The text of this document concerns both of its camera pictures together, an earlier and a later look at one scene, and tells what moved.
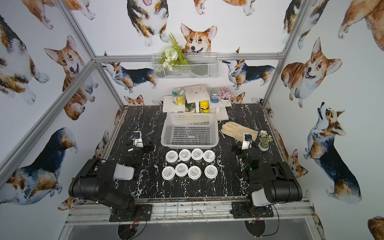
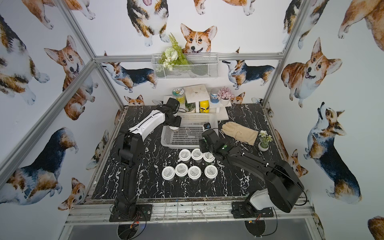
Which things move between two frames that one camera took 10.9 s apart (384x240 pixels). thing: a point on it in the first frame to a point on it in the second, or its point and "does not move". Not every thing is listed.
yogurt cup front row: x=168 y=173 does not move
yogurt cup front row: x=211 y=171 does not move
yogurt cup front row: x=194 y=172 does not move
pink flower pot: x=225 y=95 does not move
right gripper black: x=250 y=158 to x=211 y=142
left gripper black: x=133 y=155 to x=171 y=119
